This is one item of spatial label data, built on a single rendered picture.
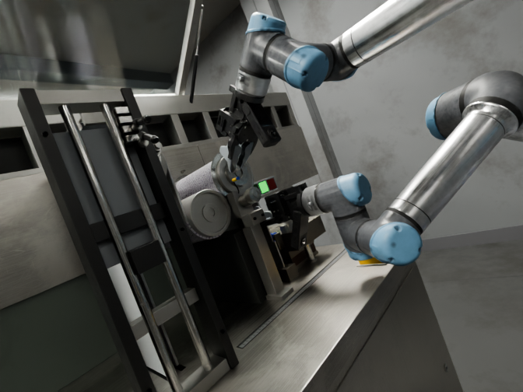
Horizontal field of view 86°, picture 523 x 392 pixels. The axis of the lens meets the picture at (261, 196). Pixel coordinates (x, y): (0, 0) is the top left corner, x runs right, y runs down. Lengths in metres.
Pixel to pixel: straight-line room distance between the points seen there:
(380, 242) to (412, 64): 2.64
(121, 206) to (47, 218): 0.43
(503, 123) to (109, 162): 0.71
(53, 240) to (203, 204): 0.42
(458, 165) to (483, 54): 2.46
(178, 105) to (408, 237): 0.97
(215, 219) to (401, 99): 2.57
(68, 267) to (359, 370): 0.75
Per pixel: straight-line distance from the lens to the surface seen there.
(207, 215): 0.72
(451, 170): 0.61
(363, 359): 0.67
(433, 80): 3.05
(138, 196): 0.52
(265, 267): 0.76
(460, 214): 3.17
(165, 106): 1.19
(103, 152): 0.55
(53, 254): 0.94
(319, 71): 0.58
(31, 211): 0.95
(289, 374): 0.52
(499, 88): 0.72
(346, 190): 0.63
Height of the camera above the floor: 1.19
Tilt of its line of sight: 2 degrees down
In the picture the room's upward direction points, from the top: 21 degrees counter-clockwise
